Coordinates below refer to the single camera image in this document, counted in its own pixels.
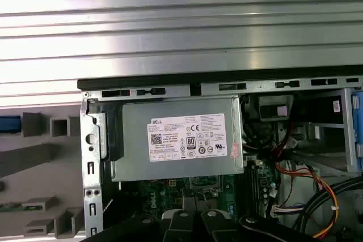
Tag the black PC case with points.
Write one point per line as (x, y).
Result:
(170, 76)

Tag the CPU socket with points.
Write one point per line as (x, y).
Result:
(188, 199)

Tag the grey power supply unit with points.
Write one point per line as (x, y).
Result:
(136, 151)

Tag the black RAM slot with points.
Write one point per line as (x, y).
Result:
(253, 188)
(244, 188)

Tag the green motherboard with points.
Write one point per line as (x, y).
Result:
(170, 193)

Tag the blue drive latch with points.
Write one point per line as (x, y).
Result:
(358, 106)

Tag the metal socket cover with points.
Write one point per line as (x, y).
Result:
(207, 177)

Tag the grey parts rack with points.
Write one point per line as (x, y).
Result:
(31, 123)

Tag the green RAM stick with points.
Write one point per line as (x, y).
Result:
(14, 207)

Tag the metal drive cage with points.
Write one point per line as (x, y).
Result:
(348, 128)

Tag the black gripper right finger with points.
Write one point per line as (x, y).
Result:
(218, 225)

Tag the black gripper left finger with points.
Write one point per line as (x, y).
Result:
(181, 225)

